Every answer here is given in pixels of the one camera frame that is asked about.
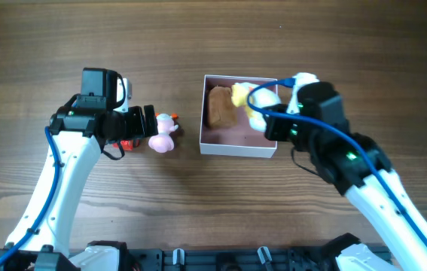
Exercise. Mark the pink pig figurine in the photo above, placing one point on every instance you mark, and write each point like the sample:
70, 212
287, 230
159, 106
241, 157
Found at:
163, 142

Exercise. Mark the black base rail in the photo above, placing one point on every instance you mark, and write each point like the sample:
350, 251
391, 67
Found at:
346, 252

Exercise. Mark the red toy fire truck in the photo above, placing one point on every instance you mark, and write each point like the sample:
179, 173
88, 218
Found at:
130, 145

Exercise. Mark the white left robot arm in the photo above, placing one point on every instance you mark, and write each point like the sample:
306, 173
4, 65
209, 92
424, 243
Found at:
76, 138

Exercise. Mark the brown plush toy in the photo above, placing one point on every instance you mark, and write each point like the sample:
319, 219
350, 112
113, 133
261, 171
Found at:
221, 111

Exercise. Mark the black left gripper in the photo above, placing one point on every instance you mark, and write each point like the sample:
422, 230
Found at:
138, 130

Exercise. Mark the white cardboard box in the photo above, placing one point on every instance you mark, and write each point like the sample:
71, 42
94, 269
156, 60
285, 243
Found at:
240, 140

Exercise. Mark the white plush duck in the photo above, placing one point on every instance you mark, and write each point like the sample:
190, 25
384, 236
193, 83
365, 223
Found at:
261, 98

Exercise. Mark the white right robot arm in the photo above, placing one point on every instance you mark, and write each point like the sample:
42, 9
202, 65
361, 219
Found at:
360, 171

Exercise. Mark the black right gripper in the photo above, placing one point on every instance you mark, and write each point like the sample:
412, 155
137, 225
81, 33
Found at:
273, 131

